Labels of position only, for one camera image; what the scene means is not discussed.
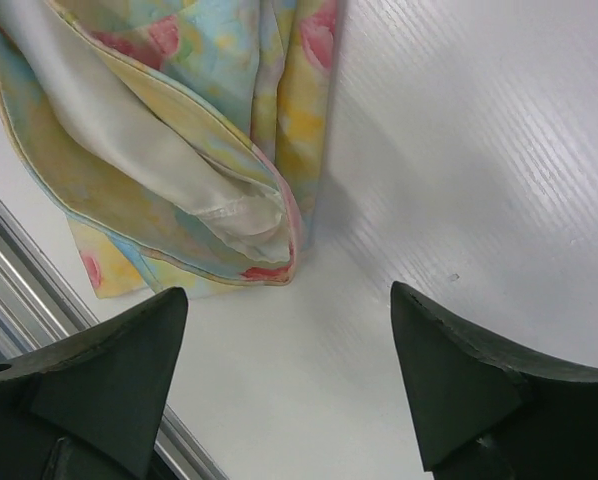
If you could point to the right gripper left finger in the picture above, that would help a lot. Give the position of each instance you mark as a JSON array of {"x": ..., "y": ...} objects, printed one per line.
[{"x": 90, "y": 406}]

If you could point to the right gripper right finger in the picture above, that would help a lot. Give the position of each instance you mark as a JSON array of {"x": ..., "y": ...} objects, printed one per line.
[{"x": 486, "y": 407}]

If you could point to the aluminium frame rail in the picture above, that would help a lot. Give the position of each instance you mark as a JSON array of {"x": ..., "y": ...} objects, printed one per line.
[{"x": 38, "y": 308}]

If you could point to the pastel floral skirt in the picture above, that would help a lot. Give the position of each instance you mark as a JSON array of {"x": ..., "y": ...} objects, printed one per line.
[{"x": 183, "y": 139}]

